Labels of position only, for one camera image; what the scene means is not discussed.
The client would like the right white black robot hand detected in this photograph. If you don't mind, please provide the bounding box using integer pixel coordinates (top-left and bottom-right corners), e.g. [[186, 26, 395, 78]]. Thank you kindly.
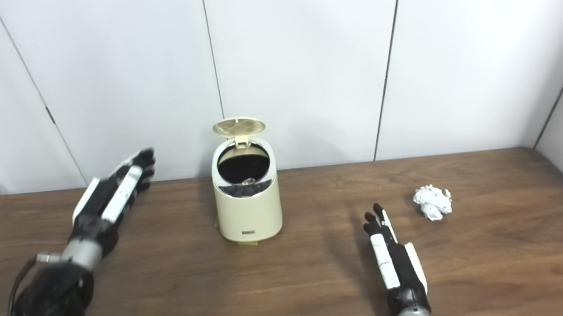
[[362, 200, 432, 316]]

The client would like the white paper ball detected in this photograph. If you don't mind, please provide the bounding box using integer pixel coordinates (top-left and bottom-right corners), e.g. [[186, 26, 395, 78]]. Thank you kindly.
[[412, 183, 453, 223]]

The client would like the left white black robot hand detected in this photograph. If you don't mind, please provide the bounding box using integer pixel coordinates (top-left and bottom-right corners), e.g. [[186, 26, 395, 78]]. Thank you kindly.
[[64, 147, 161, 259]]

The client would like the round cream bin lid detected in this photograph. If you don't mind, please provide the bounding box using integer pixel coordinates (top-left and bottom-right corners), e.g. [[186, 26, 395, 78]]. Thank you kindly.
[[212, 115, 268, 150]]

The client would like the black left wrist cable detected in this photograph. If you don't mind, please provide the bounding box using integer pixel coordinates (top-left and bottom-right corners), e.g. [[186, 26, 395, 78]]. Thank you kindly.
[[1, 253, 66, 316]]

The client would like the cream-colored plastic bin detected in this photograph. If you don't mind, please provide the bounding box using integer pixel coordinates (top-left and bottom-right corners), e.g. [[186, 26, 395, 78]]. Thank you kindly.
[[208, 114, 284, 244]]

